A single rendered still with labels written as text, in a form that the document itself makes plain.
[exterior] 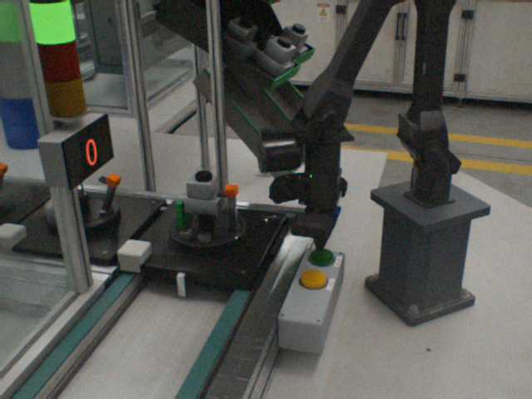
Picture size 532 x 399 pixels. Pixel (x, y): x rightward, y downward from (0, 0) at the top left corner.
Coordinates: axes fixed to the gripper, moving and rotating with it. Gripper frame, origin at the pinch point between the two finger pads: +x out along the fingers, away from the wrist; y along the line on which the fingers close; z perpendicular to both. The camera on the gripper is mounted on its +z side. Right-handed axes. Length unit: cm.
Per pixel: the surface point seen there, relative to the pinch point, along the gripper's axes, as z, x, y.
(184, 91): 75, 15, -121
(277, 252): 7.6, 5.2, -0.2
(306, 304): -0.5, 5.5, 13.2
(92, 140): 30.4, -20.0, 16.6
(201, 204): 21.0, -3.1, 0.5
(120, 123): 82, 16, -82
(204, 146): 42, 9, -53
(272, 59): 15.7, -21.9, -27.9
